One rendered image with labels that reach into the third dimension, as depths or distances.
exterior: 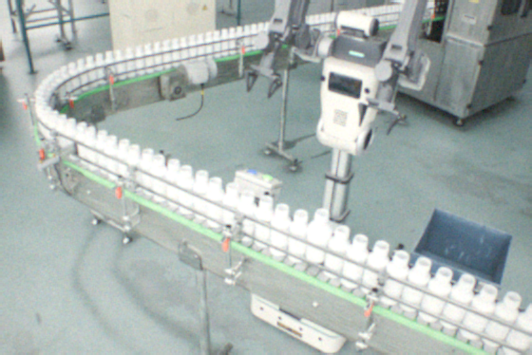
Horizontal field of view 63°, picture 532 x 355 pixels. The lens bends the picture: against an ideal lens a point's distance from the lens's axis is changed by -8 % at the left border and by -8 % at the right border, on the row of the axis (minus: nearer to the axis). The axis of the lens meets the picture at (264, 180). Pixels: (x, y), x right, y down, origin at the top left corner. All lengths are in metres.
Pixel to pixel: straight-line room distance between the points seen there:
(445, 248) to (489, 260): 0.18
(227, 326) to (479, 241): 1.34
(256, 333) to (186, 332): 0.36
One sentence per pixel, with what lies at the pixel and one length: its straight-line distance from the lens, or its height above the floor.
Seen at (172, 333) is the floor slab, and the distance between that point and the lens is 2.50.
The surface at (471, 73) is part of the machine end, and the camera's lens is 4.78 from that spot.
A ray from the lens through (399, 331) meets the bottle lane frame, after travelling 1.35.
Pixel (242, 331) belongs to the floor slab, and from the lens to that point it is 2.49.
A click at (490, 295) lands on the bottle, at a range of 1.23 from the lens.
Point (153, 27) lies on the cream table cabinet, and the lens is 5.32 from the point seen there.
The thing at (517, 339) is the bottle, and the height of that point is 1.07.
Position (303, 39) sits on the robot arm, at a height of 1.46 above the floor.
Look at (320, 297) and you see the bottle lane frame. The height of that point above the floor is 0.94.
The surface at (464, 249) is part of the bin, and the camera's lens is 1.92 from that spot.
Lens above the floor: 1.95
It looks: 33 degrees down
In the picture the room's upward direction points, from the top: 3 degrees clockwise
